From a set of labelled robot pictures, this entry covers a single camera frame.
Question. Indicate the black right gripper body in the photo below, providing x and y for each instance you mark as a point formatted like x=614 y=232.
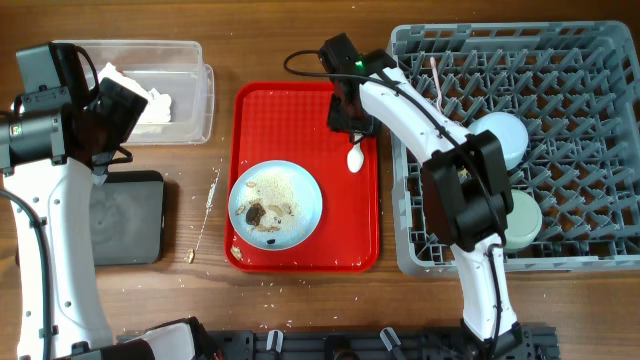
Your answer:
x=353 y=123

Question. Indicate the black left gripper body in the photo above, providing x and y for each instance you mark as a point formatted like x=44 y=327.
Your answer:
x=116 y=116

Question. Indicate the white plastic spoon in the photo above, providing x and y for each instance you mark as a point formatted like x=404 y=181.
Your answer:
x=355 y=157

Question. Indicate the white napkin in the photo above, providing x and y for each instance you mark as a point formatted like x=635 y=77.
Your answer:
x=158 y=108

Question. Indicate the light blue bowl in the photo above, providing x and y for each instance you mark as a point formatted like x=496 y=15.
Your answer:
x=509 y=130

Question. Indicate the mint green bowl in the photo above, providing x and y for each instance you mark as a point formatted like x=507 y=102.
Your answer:
x=523 y=223

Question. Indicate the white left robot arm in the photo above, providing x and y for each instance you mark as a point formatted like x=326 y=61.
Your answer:
x=62 y=314

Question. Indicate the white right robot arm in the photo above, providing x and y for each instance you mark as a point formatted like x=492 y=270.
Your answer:
x=465 y=186

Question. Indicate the black waste tray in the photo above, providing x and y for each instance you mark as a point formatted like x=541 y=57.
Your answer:
x=127 y=216

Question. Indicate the clear plastic waste bin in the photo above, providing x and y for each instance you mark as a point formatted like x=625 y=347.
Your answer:
x=172 y=67

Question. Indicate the grey dishwasher rack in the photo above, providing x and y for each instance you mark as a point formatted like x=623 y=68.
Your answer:
x=575 y=86

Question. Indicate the red serving tray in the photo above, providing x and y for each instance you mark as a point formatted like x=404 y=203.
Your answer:
x=287 y=121

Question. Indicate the light blue dirty plate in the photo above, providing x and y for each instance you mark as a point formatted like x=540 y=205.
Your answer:
x=275 y=205

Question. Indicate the food scrap on table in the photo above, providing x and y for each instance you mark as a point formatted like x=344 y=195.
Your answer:
x=190 y=256

